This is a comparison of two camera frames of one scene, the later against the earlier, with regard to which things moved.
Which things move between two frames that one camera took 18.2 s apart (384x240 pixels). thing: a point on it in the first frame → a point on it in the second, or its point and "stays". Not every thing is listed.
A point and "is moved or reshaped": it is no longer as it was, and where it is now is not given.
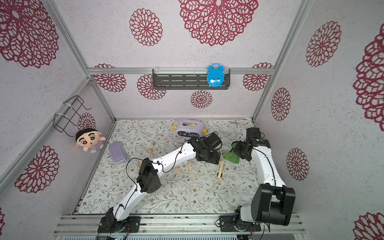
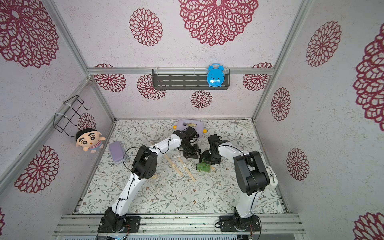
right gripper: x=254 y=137 → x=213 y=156
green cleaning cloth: x=232 y=156 is moved or reshaped
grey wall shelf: x=185 y=79 stays
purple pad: x=118 y=153 stays
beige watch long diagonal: x=179 y=172 stays
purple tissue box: x=186 y=129 stays
